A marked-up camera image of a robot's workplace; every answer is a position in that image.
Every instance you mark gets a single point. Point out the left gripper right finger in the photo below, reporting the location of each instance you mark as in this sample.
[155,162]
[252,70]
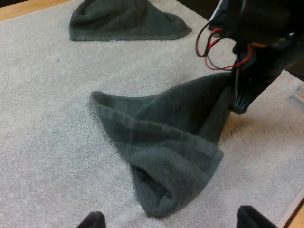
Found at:
[251,219]

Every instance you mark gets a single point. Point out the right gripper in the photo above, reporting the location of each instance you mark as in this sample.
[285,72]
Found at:
[263,21]

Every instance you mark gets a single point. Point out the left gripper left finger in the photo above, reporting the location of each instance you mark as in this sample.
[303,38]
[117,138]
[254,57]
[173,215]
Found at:
[93,221]

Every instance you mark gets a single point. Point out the grey-green towel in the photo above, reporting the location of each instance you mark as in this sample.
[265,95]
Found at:
[166,142]
[123,21]

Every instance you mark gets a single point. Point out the ribbed aluminium rail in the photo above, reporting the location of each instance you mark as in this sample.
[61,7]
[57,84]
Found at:
[299,95]

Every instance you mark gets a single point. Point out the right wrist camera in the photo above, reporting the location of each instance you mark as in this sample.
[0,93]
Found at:
[215,14]

